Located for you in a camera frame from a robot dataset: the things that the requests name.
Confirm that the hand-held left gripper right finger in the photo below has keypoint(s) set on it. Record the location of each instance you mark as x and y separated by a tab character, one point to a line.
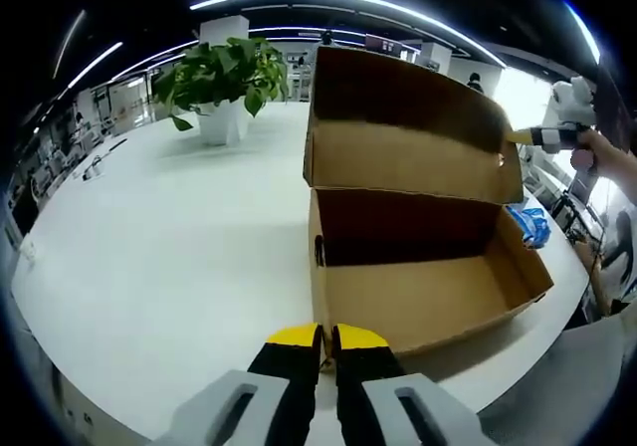
363	391

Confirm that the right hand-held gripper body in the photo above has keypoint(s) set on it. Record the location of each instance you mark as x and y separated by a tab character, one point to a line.
572	100

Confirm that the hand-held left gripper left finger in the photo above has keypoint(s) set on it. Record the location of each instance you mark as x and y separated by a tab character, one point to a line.
283	386

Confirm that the blue white soft packet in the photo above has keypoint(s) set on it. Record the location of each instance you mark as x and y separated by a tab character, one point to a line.
535	224

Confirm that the brown cardboard shoe box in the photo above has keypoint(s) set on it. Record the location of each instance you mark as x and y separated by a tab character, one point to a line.
423	282

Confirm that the person's right hand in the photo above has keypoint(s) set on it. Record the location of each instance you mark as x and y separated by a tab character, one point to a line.
597	150

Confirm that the straight ceiling light strip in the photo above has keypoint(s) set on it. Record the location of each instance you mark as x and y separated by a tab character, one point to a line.
582	33

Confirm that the person's white shirt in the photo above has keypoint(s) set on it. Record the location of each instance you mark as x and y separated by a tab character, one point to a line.
572	376

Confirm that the black pen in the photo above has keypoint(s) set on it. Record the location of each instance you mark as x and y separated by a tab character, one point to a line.
118	146

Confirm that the potted green plant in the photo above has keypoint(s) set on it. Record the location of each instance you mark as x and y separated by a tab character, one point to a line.
219	72

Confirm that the wall display screen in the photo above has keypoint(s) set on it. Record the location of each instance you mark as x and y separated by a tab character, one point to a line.
380	43

